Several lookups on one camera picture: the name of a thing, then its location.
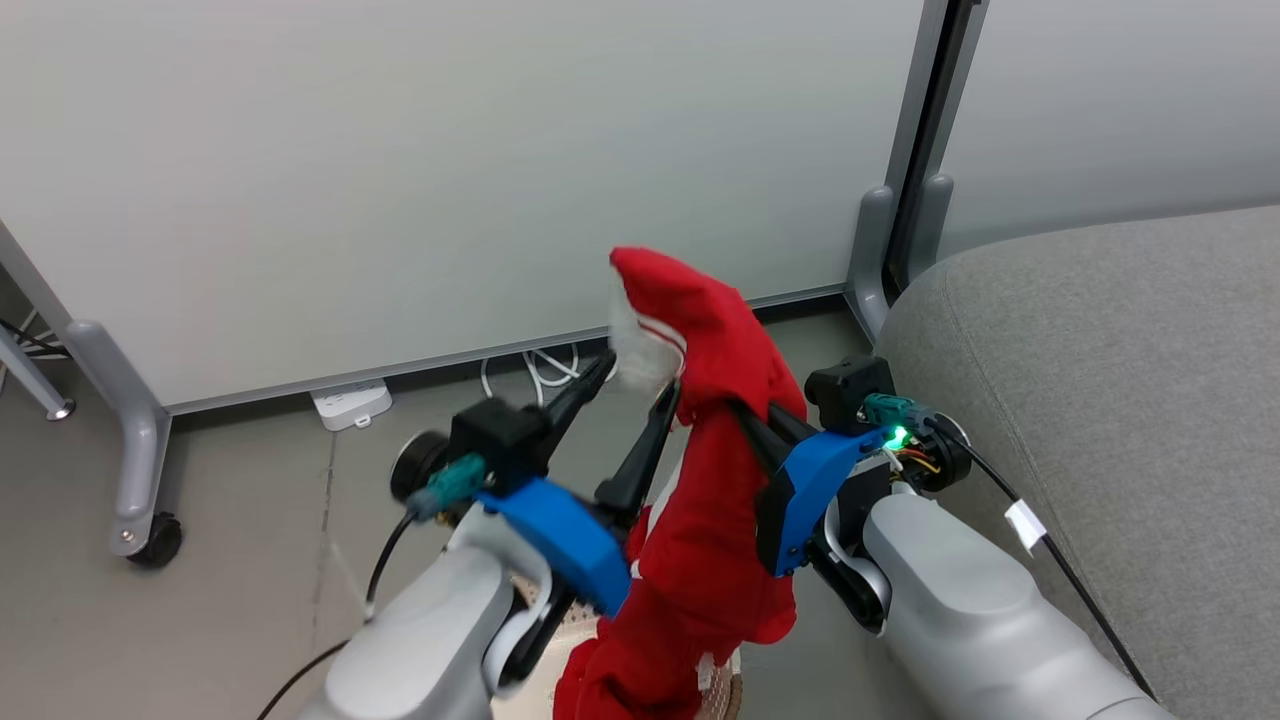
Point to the red garment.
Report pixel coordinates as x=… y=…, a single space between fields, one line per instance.
x=705 y=520

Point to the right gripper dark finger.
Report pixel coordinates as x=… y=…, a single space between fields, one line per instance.
x=760 y=435
x=792 y=422

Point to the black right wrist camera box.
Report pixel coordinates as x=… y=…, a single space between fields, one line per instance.
x=845 y=392

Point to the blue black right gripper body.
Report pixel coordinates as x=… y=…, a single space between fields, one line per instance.
x=805 y=495

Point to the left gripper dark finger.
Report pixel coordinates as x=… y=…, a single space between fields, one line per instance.
x=640 y=455
x=580 y=395

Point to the white power strip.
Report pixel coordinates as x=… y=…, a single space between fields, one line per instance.
x=350 y=402

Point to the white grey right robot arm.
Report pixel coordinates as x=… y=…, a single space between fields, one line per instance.
x=960 y=610

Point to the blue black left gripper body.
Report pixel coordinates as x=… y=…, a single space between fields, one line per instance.
x=560 y=540

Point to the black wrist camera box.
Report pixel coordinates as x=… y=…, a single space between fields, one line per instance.
x=495 y=435
x=845 y=392

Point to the grey metal stand leg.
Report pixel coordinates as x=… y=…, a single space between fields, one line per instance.
x=30 y=375

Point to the black caster wheel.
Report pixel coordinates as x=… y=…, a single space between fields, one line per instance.
x=158 y=541

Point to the grey fabric sofa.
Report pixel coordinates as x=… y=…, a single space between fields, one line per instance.
x=1110 y=420

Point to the wide white partition panel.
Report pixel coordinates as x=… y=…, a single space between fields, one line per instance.
x=450 y=180

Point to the woven laundry basket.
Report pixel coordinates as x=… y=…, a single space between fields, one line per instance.
x=560 y=625

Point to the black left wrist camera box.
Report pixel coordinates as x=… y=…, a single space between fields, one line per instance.
x=495 y=435

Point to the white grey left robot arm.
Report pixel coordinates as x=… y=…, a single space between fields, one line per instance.
x=420 y=640

